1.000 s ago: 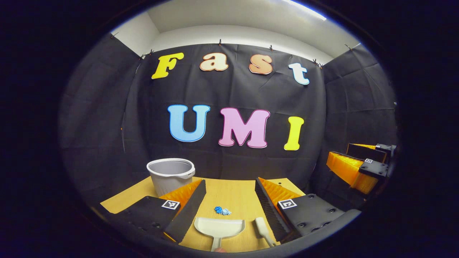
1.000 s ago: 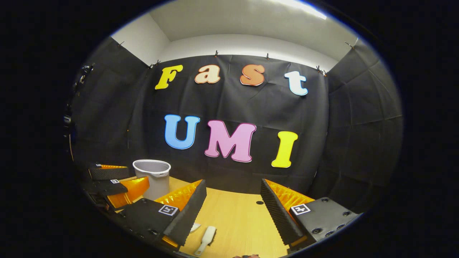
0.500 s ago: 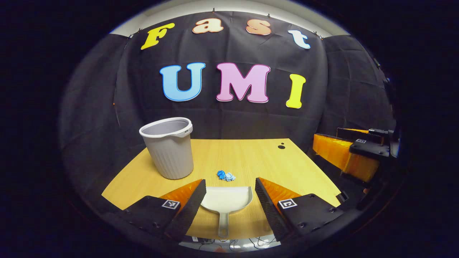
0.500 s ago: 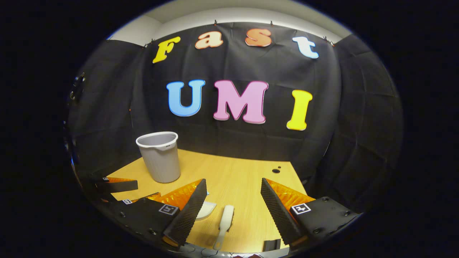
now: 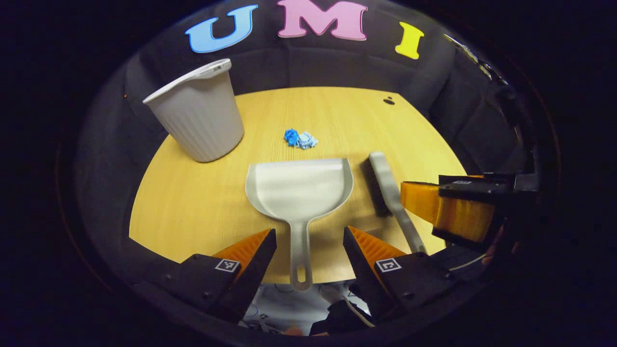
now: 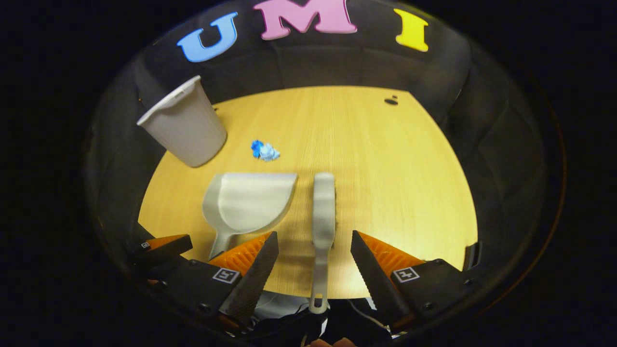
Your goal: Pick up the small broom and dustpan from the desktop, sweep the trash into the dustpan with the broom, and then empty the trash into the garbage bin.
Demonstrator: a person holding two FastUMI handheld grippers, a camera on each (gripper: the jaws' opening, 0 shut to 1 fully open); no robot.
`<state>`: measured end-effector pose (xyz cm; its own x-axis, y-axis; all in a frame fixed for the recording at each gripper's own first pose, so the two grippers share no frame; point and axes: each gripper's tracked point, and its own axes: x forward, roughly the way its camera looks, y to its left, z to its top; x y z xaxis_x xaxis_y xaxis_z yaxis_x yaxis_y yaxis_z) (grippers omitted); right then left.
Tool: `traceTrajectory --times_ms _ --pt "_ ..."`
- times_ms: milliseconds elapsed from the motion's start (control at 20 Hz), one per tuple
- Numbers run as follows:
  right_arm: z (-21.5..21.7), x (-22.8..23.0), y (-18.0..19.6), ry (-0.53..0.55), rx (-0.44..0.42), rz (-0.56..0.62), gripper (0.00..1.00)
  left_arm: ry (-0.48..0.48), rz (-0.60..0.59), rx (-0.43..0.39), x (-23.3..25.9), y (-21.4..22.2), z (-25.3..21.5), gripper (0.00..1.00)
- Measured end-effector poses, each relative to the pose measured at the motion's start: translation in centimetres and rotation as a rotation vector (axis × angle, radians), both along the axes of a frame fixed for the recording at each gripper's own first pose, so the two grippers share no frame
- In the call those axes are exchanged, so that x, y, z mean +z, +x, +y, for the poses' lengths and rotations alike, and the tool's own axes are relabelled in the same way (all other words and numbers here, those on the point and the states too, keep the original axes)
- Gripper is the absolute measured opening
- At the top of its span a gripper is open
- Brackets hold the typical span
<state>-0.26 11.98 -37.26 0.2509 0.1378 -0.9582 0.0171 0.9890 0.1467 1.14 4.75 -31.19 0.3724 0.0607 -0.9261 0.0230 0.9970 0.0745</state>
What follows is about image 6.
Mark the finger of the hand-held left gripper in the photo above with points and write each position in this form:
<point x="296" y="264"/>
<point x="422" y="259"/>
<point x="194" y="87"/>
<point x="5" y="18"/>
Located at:
<point x="164" y="248"/>

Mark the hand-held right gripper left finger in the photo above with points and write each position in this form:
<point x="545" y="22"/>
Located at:
<point x="255" y="284"/>

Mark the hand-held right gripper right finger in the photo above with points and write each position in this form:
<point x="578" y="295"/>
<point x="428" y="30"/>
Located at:
<point x="373" y="284"/>

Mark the small white broom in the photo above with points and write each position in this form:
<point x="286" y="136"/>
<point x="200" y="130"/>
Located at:
<point x="324" y="217"/>

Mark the white dustpan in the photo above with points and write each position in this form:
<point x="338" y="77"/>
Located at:
<point x="250" y="197"/>

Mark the white garbage bin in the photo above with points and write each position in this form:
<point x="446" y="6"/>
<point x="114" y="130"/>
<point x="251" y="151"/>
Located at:
<point x="188" y="125"/>

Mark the light blue paper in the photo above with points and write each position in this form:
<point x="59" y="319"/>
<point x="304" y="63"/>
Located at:
<point x="270" y="153"/>

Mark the dark blue paper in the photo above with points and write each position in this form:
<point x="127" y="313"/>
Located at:
<point x="256" y="147"/>

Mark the black backdrop cloth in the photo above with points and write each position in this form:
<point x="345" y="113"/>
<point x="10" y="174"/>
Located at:
<point x="337" y="62"/>

